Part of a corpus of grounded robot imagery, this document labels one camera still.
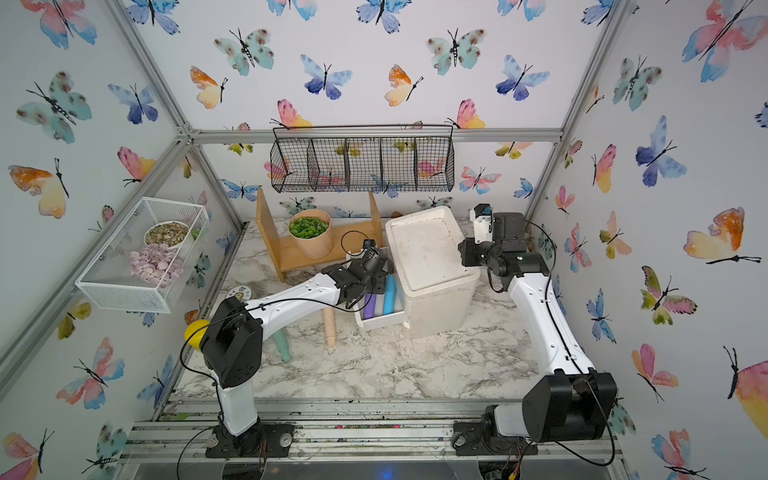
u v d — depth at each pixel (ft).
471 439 2.39
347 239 2.54
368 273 2.32
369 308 2.81
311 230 3.04
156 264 2.08
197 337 2.66
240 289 3.04
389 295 2.89
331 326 2.98
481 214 2.26
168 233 2.33
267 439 2.40
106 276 2.10
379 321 2.62
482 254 2.19
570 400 1.30
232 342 1.57
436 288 2.39
